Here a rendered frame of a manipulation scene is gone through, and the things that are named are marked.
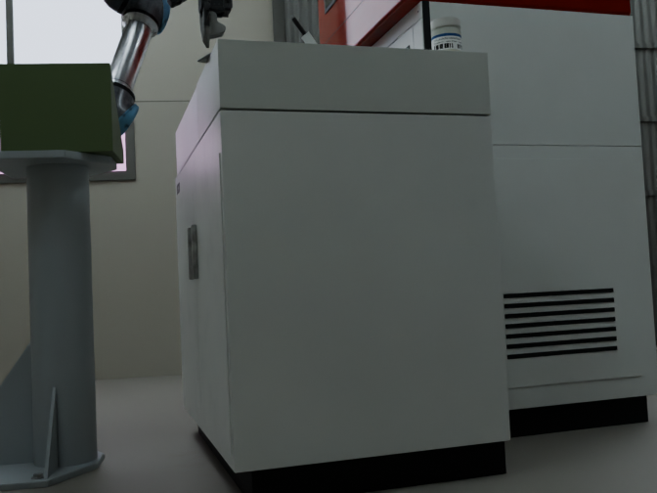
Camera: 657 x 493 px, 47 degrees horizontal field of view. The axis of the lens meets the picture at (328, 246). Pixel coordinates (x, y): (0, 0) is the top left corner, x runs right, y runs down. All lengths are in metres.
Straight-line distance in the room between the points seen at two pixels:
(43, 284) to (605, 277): 1.57
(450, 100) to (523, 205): 0.55
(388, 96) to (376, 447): 0.76
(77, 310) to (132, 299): 2.19
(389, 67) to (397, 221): 0.34
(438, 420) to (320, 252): 0.45
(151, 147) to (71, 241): 2.29
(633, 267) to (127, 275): 2.76
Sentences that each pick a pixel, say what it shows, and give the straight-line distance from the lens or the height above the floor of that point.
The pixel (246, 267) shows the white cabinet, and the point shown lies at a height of 0.49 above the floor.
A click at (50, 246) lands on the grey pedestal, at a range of 2.08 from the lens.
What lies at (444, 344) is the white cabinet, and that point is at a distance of 1.69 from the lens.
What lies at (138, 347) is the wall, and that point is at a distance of 4.27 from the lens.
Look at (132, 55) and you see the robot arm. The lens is 2.44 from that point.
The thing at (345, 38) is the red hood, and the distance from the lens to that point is 2.64.
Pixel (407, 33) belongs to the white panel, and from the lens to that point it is 2.27.
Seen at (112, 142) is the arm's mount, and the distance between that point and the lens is 2.05.
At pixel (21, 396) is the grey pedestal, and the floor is 0.19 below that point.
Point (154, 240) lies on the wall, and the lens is 4.26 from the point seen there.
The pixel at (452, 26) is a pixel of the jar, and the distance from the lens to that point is 1.85.
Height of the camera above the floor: 0.44
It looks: 3 degrees up
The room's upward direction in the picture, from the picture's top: 3 degrees counter-clockwise
